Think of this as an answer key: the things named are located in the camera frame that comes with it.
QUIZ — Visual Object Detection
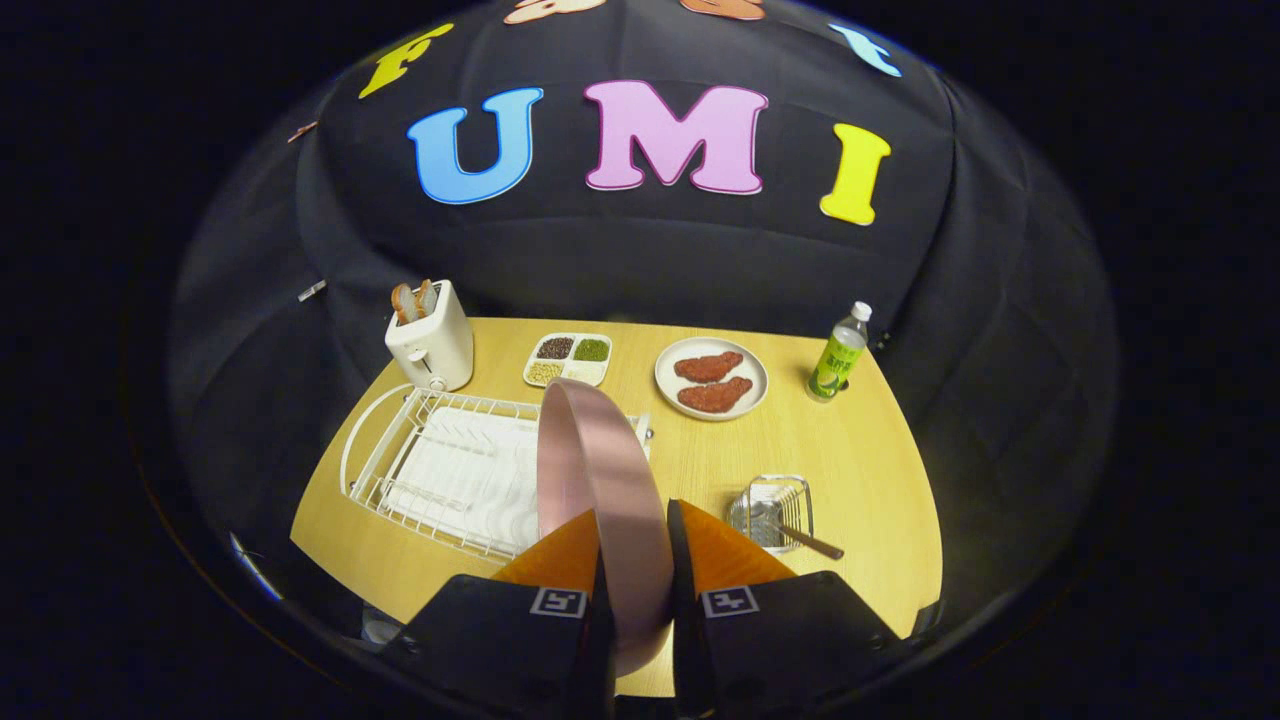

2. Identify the red meat piece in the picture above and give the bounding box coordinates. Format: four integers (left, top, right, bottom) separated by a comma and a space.
674, 351, 744, 383
677, 377, 754, 414

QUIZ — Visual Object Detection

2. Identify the metal wire basket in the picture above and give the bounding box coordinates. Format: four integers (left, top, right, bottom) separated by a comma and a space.
728, 474, 814, 554

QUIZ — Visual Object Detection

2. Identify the black backdrop cloth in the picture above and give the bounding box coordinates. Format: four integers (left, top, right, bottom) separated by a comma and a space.
165, 0, 1119, 641

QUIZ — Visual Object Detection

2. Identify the pink plate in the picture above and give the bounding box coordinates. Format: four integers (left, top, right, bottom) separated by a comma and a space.
537, 377, 675, 678

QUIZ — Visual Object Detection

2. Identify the green-label plastic bottle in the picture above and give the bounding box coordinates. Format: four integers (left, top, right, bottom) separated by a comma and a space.
806, 301, 873, 403

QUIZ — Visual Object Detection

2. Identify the white wire dish rack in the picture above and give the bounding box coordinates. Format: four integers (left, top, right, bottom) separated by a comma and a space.
340, 384, 653, 561

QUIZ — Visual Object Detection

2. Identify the white toaster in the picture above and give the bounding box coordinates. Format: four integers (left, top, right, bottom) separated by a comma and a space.
385, 280, 475, 392

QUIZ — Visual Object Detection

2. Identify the wooden-handled metal spoon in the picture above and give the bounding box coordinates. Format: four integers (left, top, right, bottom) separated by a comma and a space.
760, 505, 845, 561

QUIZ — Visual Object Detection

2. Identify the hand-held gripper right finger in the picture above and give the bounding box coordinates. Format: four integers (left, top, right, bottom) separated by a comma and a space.
667, 498, 901, 720

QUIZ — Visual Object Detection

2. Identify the white plate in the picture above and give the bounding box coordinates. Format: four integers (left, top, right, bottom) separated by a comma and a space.
655, 337, 769, 421

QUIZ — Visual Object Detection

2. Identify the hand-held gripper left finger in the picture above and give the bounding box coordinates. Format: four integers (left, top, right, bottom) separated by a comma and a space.
385, 508, 616, 720

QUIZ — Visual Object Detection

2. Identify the white divided seasoning tray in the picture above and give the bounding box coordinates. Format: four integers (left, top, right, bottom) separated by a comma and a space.
523, 333, 613, 389

